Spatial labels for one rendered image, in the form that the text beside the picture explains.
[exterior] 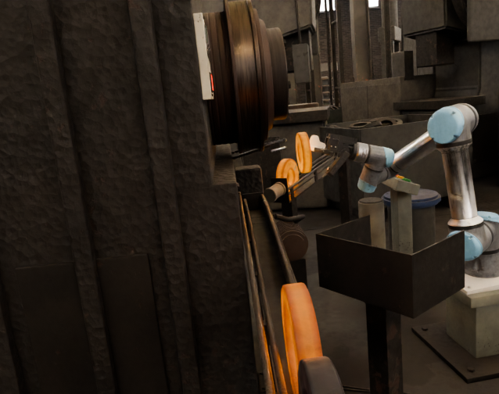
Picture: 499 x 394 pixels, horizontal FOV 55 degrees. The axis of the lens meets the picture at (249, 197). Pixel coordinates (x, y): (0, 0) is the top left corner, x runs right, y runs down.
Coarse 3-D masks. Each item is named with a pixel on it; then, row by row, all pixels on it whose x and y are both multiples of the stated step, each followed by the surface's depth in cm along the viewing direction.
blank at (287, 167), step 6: (282, 162) 197; (288, 162) 198; (294, 162) 203; (282, 168) 195; (288, 168) 198; (294, 168) 203; (276, 174) 196; (282, 174) 194; (288, 174) 205; (294, 174) 204; (288, 180) 205; (294, 180) 204; (288, 186) 199; (294, 186) 204; (294, 192) 204
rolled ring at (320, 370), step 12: (300, 360) 55; (312, 360) 53; (324, 360) 52; (300, 372) 56; (312, 372) 50; (324, 372) 50; (336, 372) 50; (300, 384) 57; (312, 384) 48; (324, 384) 48; (336, 384) 48
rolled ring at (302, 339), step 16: (288, 288) 68; (304, 288) 68; (288, 304) 66; (304, 304) 65; (288, 320) 76; (304, 320) 63; (288, 336) 76; (304, 336) 62; (288, 352) 76; (304, 352) 61; (320, 352) 61
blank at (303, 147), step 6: (300, 132) 182; (300, 138) 178; (306, 138) 177; (300, 144) 178; (306, 144) 176; (300, 150) 180; (306, 150) 176; (300, 156) 187; (306, 156) 176; (300, 162) 183; (306, 162) 177; (300, 168) 185; (306, 168) 179
